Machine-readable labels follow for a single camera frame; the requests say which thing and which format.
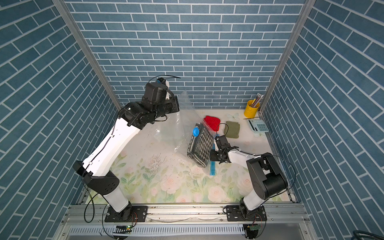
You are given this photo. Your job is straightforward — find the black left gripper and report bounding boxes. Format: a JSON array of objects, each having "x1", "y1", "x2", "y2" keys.
[{"x1": 150, "y1": 95, "x2": 179, "y2": 121}]

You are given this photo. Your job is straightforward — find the black white houndstooth scarf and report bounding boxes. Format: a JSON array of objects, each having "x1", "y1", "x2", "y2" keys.
[{"x1": 187, "y1": 122, "x2": 214, "y2": 168}]

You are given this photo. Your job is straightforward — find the green knitted scarf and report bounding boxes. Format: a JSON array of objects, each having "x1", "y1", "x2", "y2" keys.
[{"x1": 224, "y1": 121, "x2": 241, "y2": 139}]

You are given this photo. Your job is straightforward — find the red knitted scarf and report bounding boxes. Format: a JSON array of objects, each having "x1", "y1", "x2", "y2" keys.
[{"x1": 204, "y1": 116, "x2": 221, "y2": 132}]

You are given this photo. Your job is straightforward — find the clear plastic vacuum bag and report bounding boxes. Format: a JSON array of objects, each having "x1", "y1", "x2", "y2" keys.
[{"x1": 155, "y1": 91, "x2": 215, "y2": 175}]

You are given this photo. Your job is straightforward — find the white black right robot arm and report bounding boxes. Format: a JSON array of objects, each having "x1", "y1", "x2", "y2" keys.
[{"x1": 210, "y1": 136, "x2": 289, "y2": 221}]

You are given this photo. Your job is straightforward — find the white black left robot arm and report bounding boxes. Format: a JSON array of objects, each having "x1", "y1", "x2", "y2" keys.
[{"x1": 73, "y1": 75, "x2": 180, "y2": 222}]

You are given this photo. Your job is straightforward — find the light blue calculator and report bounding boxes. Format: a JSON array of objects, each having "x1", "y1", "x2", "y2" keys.
[{"x1": 248, "y1": 119, "x2": 269, "y2": 133}]

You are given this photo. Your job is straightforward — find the yellow pen holder cup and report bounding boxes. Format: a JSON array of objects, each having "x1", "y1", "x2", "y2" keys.
[{"x1": 244, "y1": 100, "x2": 260, "y2": 119}]

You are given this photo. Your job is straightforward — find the pens in yellow cup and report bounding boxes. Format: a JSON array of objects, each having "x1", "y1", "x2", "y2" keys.
[{"x1": 251, "y1": 94, "x2": 264, "y2": 108}]

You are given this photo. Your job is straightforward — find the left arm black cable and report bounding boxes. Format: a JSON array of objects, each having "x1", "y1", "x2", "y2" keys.
[{"x1": 148, "y1": 74, "x2": 181, "y2": 83}]

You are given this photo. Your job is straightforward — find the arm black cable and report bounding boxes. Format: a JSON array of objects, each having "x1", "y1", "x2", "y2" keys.
[
  {"x1": 216, "y1": 122, "x2": 229, "y2": 137},
  {"x1": 148, "y1": 74, "x2": 181, "y2": 83}
]

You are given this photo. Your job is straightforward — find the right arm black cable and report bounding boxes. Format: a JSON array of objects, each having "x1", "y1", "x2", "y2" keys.
[{"x1": 216, "y1": 122, "x2": 229, "y2": 137}]

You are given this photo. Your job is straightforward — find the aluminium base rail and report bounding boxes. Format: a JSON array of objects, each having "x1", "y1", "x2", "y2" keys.
[{"x1": 54, "y1": 202, "x2": 317, "y2": 240}]

